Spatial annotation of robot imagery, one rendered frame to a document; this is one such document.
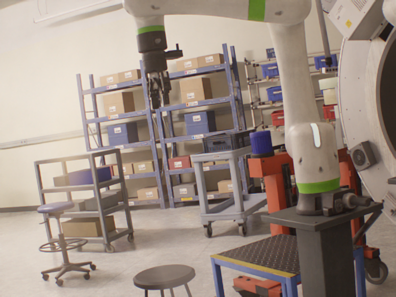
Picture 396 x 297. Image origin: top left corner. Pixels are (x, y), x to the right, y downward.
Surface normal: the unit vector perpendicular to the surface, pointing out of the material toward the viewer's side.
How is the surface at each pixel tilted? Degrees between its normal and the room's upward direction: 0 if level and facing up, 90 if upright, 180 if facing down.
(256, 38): 90
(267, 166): 90
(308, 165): 90
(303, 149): 90
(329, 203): 81
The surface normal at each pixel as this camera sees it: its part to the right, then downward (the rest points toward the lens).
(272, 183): -0.84, 0.15
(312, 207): -0.51, -0.36
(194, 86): -0.32, 0.10
